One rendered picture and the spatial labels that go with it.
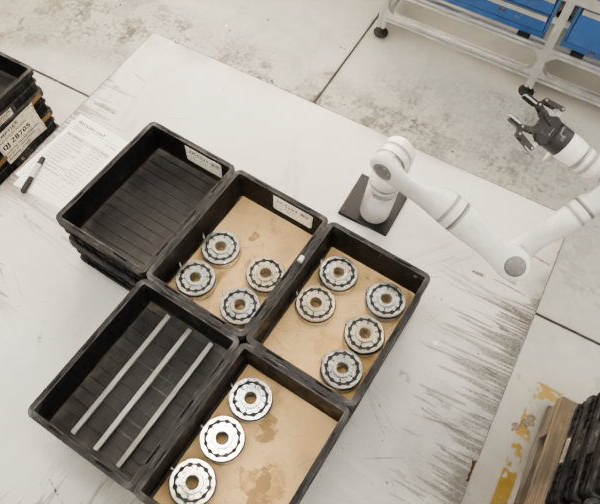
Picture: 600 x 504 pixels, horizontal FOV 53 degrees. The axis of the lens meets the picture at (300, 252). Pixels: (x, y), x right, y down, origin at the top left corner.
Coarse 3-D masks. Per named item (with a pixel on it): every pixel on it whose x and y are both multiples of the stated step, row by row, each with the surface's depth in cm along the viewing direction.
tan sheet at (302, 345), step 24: (360, 264) 162; (360, 288) 159; (288, 312) 155; (336, 312) 155; (360, 312) 155; (288, 336) 152; (312, 336) 152; (336, 336) 152; (360, 336) 152; (288, 360) 149; (312, 360) 149; (360, 384) 146
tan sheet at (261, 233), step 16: (240, 208) 170; (256, 208) 170; (224, 224) 167; (240, 224) 167; (256, 224) 167; (272, 224) 167; (288, 224) 168; (240, 240) 164; (256, 240) 165; (272, 240) 165; (288, 240) 165; (304, 240) 165; (192, 256) 162; (240, 256) 162; (256, 256) 162; (272, 256) 162; (288, 256) 163; (224, 272) 160; (240, 272) 160; (176, 288) 157; (224, 288) 157; (208, 304) 155
